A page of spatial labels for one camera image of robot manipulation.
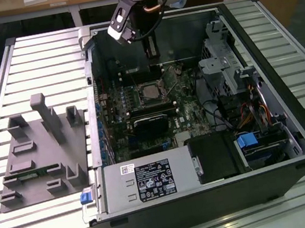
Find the silver disk bay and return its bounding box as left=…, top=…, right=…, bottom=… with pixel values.
left=231, top=121, right=305, bottom=173

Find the black graphics card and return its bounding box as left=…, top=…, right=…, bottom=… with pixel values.
left=130, top=112, right=171, bottom=139

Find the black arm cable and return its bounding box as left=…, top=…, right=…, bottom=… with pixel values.
left=126, top=0, right=183, bottom=42

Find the grey case latch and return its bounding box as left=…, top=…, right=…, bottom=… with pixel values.
left=76, top=27, right=94, bottom=50

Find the yellow red wire bundle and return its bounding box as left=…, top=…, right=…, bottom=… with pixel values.
left=234, top=97, right=273, bottom=131

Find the small silver heat sink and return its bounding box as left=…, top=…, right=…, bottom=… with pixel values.
left=174, top=130, right=194, bottom=146

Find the white code sticker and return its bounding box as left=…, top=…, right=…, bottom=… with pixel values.
left=119, top=163, right=135, bottom=176

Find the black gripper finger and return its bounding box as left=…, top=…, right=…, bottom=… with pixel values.
left=142, top=39, right=152, bottom=61
left=153, top=38, right=161, bottom=58

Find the silver CPU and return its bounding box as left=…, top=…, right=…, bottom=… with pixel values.
left=140, top=83, right=162, bottom=101

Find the black RAM slot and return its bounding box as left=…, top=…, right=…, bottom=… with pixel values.
left=131, top=101, right=174, bottom=112
left=132, top=106, right=176, bottom=118

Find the blue disk carrier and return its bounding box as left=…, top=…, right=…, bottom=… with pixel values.
left=235, top=130, right=260, bottom=151

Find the metal socket locking lever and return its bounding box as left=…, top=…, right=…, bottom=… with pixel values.
left=130, top=74, right=138, bottom=92

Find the metal socket cover frame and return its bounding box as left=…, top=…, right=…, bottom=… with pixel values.
left=157, top=58, right=189, bottom=103

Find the silver perforated drive cage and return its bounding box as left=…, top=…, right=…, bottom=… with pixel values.
left=190, top=15, right=256, bottom=101

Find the black plastic shroud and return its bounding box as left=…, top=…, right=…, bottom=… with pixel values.
left=184, top=130, right=241, bottom=186

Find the blue plastic latch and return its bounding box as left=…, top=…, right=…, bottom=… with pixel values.
left=78, top=189, right=94, bottom=206

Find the black PC case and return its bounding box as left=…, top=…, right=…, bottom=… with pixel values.
left=51, top=0, right=305, bottom=228

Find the silver power supply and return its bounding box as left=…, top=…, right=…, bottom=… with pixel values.
left=89, top=144, right=208, bottom=219

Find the grey parts rack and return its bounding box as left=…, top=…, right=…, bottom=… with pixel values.
left=0, top=86, right=99, bottom=215

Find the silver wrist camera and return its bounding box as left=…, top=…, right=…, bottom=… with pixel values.
left=102, top=0, right=141, bottom=49

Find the CPU socket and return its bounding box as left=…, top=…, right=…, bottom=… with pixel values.
left=131, top=78, right=170, bottom=109

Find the black printed label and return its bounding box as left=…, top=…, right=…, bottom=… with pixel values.
left=133, top=158, right=176, bottom=204

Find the green motherboard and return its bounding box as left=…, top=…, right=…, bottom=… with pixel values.
left=93, top=52, right=224, bottom=165

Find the green RAM stick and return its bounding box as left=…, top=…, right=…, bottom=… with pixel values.
left=17, top=164, right=61, bottom=181

